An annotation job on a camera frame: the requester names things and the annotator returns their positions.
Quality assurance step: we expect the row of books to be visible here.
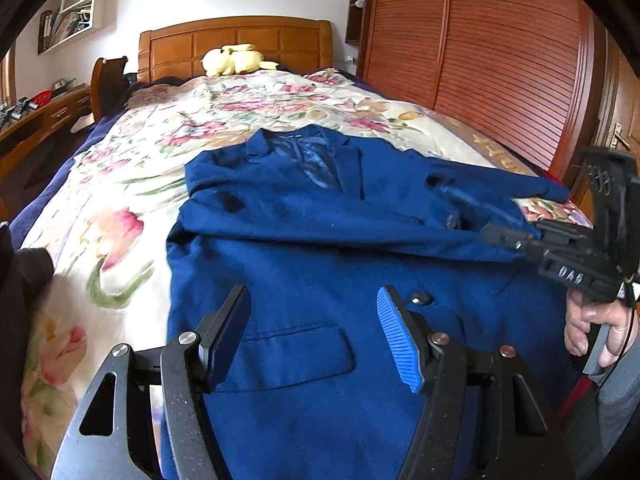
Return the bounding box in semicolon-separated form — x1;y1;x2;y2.
40;9;94;47

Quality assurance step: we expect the wooden corner shelf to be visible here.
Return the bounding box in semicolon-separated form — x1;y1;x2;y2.
345;0;374;46

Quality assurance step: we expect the person's right hand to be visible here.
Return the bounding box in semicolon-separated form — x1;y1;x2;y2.
564;292;639;369

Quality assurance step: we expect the dark cloth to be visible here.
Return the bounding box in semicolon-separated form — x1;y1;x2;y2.
0;220;57;461

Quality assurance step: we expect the yellow plush toy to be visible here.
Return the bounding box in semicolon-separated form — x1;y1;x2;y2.
201;44;280;78

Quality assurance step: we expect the blue suit jacket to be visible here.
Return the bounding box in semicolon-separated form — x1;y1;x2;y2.
161;124;583;480

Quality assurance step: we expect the wooden slatted wardrobe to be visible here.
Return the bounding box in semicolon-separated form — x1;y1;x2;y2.
356;0;608;183

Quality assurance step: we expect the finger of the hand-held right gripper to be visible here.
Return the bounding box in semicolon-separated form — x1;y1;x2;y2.
479;222;547;267

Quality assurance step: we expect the white wall shelf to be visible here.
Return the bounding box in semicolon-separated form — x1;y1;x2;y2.
37;0;114;56

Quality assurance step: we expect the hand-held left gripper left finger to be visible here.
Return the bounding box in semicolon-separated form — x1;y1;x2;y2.
50;284;253;480

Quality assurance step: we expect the wooden chair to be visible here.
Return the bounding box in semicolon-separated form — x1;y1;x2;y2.
90;55;129;122

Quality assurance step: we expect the person's right forearm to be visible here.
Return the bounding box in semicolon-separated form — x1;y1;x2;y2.
565;332;640;480

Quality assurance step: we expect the navy bed sheet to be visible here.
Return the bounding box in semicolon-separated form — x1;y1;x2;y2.
10;74;151;251

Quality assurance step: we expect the brass door handle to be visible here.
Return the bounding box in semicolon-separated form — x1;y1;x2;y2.
607;123;632;150

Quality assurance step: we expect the wooden desk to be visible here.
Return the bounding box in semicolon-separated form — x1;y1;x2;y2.
0;84;94;177

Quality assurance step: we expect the floral blanket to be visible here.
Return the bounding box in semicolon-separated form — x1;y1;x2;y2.
20;67;596;476

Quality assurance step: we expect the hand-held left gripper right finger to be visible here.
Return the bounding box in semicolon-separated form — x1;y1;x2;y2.
376;285;576;480

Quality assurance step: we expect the wooden bed headboard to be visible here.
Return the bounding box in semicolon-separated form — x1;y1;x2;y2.
137;16;333;84

